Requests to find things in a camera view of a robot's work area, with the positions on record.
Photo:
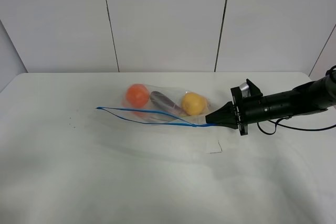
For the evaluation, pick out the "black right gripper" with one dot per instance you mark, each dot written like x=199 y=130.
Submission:
x=224 y=116

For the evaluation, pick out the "clear zip bag blue zipper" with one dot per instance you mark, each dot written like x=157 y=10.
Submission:
x=151 y=115

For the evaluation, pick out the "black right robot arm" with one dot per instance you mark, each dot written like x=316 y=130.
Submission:
x=309 y=98

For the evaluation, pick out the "yellow pear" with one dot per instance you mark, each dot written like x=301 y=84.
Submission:
x=193 y=103

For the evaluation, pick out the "purple eggplant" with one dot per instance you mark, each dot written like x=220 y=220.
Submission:
x=162 y=102

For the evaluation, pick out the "orange fruit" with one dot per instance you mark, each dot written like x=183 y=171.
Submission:
x=137 y=95

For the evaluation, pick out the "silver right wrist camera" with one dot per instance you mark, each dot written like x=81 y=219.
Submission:
x=245 y=90

